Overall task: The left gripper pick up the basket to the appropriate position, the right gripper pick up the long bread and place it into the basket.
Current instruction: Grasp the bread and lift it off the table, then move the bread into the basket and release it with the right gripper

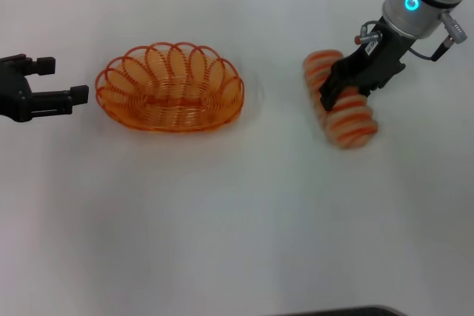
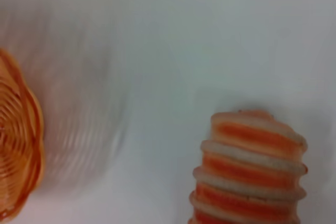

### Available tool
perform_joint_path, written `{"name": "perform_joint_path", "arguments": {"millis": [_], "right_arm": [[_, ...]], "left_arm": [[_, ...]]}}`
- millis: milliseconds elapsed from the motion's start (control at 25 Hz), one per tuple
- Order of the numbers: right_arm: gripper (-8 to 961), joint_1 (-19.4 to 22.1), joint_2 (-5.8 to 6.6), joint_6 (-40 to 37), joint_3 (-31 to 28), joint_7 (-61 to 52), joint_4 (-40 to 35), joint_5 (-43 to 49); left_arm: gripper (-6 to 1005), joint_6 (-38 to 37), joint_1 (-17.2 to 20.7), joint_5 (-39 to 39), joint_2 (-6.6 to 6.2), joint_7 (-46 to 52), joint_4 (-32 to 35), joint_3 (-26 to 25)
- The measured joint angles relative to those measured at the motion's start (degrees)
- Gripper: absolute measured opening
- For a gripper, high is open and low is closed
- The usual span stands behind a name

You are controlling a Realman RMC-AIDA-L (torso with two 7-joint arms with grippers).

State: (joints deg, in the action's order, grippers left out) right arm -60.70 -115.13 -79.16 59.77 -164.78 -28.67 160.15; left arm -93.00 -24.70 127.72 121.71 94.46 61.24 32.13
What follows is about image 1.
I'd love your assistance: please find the orange wire basket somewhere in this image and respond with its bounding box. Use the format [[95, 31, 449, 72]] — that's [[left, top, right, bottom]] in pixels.
[[95, 40, 245, 133]]

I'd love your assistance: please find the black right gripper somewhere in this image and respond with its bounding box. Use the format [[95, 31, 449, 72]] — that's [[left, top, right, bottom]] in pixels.
[[318, 21, 419, 112]]

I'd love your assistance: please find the black robot torso edge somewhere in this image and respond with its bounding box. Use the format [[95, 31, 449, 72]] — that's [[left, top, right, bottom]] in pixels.
[[287, 305, 401, 316]]

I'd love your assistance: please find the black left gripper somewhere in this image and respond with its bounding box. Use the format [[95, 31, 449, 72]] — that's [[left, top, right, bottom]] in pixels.
[[0, 53, 90, 124]]

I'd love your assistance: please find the orange striped bread roll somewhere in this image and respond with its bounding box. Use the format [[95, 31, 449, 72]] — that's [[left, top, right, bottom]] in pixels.
[[302, 49, 379, 150]]

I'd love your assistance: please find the grey plug with red tip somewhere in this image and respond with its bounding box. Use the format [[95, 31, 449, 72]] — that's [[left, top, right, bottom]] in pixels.
[[353, 20, 384, 45]]

